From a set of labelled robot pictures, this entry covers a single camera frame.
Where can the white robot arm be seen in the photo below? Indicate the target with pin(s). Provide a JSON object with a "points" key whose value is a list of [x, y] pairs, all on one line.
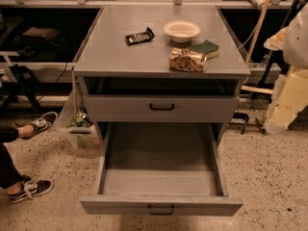
{"points": [[290, 92]]}

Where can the grey drawer cabinet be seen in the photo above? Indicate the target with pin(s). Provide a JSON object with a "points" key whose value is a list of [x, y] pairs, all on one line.
{"points": [[108, 66]]}

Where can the closed grey top drawer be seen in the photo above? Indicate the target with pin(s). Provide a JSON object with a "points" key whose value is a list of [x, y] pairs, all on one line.
{"points": [[135, 108]]}

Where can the open grey middle drawer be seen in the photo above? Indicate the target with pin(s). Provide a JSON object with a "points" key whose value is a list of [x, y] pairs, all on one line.
{"points": [[160, 164]]}

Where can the clear plastic bin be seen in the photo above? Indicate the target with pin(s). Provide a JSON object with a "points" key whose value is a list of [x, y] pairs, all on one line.
{"points": [[74, 122]]}

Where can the green yellow sponge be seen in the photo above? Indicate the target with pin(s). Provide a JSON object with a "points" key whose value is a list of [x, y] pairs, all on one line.
{"points": [[208, 48]]}

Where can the white bowl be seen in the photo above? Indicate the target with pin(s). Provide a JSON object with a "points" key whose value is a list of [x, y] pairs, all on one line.
{"points": [[181, 31]]}

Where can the black sneaker upper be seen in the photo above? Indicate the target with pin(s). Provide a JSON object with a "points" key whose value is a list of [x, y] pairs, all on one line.
{"points": [[37, 126]]}

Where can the black sneaker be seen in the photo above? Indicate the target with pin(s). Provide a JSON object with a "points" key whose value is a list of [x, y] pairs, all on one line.
{"points": [[30, 189], [37, 126]]}

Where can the black sneaker lower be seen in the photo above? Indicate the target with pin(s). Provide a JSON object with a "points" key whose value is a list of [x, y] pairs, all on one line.
{"points": [[30, 189]]}

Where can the person's black trouser leg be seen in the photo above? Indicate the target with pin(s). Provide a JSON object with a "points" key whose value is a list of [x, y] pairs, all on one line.
{"points": [[9, 175]]}

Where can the wooden stick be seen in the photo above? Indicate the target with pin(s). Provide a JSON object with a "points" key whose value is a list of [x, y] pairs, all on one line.
{"points": [[257, 30]]}

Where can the black drawer handle upper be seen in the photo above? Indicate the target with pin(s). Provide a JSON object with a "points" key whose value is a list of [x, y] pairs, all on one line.
{"points": [[161, 107]]}

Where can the black drawer handle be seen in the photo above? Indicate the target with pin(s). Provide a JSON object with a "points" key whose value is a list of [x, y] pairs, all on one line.
{"points": [[160, 211], [161, 107]]}

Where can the black drawer handle lower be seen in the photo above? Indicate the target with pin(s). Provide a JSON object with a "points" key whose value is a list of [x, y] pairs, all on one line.
{"points": [[160, 211]]}

